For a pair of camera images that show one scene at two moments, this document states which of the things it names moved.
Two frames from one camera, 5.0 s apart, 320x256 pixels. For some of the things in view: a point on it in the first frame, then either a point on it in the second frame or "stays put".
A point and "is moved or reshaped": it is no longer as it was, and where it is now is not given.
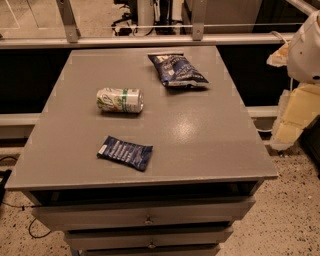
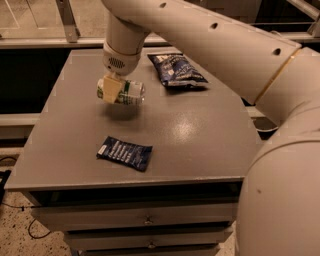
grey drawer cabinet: (205, 170) stays put
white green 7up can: (122, 100) is moved or reshaped
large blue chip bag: (176, 70) stays put
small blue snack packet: (133, 155) stays put
